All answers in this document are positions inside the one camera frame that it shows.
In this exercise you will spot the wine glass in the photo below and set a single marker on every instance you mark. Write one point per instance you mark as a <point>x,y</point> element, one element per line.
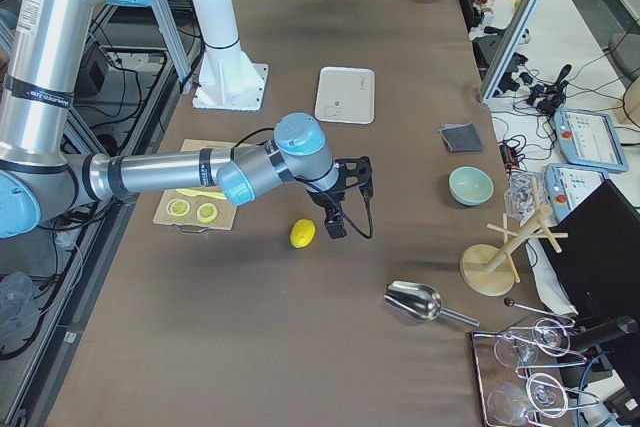
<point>524,346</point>

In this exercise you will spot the teach pendant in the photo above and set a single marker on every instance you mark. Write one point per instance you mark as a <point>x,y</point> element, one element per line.
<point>568,185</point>
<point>589,139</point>

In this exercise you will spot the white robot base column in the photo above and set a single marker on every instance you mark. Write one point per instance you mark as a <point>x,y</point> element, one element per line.
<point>227,79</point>

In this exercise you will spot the yellow lemon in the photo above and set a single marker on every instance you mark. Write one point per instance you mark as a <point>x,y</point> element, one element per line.
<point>302,233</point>

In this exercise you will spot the wooden mug tree stand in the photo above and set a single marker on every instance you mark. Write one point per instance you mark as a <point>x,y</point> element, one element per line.
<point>491,270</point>

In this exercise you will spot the black monitor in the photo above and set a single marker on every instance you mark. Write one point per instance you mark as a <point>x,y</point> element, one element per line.
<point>598,268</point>

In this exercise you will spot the lemon slice left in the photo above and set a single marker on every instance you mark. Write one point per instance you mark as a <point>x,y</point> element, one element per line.
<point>177,207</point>

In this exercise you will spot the silver metal scoop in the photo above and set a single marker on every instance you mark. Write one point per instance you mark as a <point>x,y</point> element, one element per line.
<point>421,302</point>

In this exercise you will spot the lemon slice right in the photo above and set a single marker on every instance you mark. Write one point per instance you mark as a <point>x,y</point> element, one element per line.
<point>207,212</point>

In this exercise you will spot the grey folded cloth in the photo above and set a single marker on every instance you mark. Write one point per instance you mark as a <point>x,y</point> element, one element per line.
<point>461,138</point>

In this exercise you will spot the white rabbit tray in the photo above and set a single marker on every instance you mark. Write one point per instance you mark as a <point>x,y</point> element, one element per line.
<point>345,95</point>

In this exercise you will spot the wooden cutting board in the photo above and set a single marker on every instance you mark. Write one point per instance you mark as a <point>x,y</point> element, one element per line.
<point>196,196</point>

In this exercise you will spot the metal glass rack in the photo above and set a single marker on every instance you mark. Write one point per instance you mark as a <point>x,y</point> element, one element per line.
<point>531,396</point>

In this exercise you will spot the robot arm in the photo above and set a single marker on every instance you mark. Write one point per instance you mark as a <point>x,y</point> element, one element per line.
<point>40,182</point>

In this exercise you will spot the aluminium frame post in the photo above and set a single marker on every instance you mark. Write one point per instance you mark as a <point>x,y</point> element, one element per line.
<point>506,49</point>

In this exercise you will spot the lemon slice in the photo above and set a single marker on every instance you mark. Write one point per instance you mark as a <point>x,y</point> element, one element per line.
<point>207,212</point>
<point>177,207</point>

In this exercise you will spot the mint green bowl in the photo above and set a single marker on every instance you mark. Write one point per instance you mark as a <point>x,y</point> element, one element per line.
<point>470,186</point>

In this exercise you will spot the teach pendant upper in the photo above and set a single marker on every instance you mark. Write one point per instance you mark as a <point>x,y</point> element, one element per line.
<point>589,139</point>

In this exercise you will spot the teach pendant lower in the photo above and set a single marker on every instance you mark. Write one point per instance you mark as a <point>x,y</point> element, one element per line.
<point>568,185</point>

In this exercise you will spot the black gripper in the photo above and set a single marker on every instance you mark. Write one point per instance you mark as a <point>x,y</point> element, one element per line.
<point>322,198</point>

